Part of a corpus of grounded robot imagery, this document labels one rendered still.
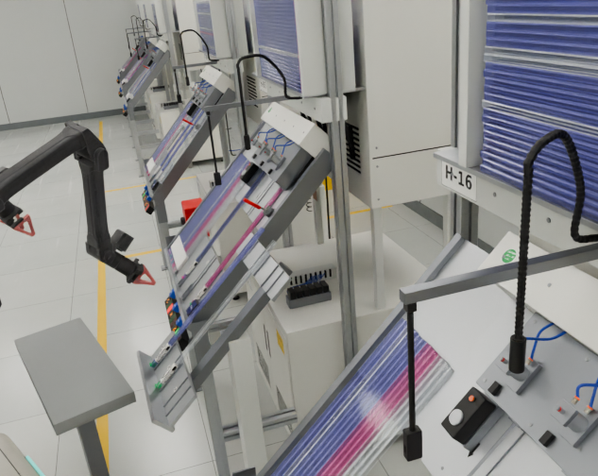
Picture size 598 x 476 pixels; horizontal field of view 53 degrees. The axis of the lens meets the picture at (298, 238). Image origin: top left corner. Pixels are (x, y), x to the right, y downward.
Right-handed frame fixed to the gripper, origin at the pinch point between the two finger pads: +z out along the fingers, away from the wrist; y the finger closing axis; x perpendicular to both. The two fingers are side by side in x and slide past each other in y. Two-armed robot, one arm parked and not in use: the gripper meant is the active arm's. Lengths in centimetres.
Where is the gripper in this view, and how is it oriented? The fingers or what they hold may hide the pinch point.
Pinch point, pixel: (153, 282)
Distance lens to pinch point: 222.8
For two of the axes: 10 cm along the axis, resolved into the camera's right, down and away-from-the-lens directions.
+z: 7.3, 5.3, 4.3
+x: -6.2, 7.8, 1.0
